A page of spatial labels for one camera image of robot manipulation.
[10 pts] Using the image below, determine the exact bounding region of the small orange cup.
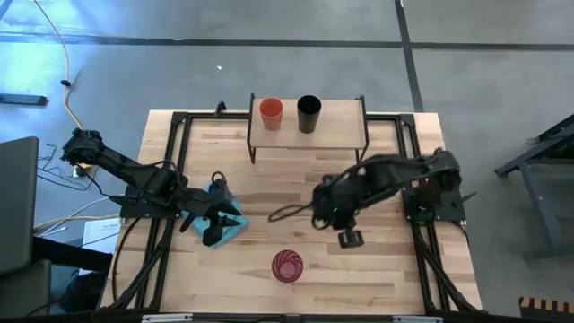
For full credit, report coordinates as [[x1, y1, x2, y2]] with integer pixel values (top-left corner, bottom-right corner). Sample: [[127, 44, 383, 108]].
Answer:
[[258, 97, 284, 132]]

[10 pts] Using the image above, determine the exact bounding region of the black flat bar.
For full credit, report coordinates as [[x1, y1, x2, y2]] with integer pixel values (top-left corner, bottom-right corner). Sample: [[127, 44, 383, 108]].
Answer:
[[0, 93, 48, 108]]

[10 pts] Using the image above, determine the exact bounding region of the striped black and tan object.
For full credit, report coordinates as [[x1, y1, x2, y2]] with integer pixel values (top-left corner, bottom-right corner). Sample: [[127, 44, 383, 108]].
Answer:
[[518, 295, 574, 321]]

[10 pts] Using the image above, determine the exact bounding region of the wooden shelf with black legs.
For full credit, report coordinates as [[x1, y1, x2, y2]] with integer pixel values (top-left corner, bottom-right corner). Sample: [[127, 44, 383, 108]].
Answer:
[[246, 92, 370, 166]]

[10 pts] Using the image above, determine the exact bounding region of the white paper sheet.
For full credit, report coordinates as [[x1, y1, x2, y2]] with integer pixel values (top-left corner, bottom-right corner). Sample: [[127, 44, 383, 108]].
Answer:
[[82, 217, 122, 255]]

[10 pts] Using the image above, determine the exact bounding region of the large pink faceted cup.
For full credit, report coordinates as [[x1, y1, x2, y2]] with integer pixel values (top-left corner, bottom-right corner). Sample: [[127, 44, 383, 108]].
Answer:
[[271, 249, 305, 284]]

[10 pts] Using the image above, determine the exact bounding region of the silver metal bracket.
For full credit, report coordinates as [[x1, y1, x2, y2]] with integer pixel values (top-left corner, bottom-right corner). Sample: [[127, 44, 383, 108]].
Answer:
[[142, 313, 195, 323], [393, 315, 444, 323]]

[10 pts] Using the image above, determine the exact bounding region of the thin black cable loop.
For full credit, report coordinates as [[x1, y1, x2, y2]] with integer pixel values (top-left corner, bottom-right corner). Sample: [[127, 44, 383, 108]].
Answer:
[[267, 202, 316, 224]]

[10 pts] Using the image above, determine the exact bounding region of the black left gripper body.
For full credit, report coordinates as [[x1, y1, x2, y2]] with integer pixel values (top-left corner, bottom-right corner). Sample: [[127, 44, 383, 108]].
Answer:
[[178, 178, 233, 248]]

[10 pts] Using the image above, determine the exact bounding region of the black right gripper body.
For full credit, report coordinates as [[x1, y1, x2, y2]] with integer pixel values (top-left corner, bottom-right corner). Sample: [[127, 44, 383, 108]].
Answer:
[[309, 173, 365, 249]]

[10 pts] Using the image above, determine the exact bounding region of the black metal cart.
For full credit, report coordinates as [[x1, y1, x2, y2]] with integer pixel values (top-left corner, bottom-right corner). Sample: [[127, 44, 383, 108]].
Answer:
[[494, 113, 574, 259]]

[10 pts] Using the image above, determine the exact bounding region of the black aluminium table frame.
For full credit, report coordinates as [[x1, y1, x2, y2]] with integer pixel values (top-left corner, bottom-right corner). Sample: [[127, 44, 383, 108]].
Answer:
[[96, 101, 485, 323]]

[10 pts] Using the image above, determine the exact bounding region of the black bag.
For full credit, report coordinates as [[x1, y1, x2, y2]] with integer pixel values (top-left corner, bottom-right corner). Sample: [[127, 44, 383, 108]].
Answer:
[[59, 270, 108, 314]]

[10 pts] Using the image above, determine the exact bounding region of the black cable bundle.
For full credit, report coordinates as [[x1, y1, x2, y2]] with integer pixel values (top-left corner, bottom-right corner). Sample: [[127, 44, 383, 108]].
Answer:
[[110, 215, 177, 311], [414, 223, 477, 314]]

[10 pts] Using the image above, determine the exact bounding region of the medium black cup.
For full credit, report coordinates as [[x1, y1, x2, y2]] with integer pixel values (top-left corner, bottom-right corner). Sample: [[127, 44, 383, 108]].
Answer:
[[296, 94, 323, 135]]

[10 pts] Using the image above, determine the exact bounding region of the blue cloth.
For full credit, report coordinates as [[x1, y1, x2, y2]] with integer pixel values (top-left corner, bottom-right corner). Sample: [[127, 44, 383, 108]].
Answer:
[[181, 181, 250, 249]]

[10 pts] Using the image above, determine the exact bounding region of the yellow extension cable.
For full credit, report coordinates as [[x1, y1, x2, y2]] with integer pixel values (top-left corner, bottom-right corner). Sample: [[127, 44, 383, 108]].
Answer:
[[32, 0, 94, 176]]

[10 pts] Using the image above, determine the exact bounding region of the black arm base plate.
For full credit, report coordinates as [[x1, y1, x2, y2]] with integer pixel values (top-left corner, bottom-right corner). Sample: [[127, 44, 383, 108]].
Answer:
[[119, 186, 181, 221], [402, 181, 467, 225]]

